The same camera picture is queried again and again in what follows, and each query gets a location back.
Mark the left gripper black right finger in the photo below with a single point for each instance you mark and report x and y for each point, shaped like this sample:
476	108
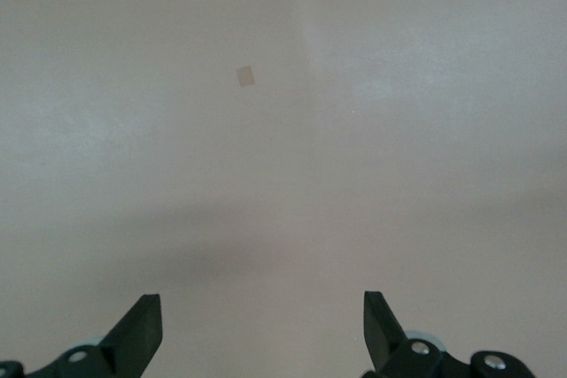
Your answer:
390	347

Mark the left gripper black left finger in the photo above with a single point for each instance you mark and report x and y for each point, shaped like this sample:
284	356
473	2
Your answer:
133	342

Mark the brown tape patch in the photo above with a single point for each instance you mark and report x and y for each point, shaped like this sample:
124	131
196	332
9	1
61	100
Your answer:
246	76

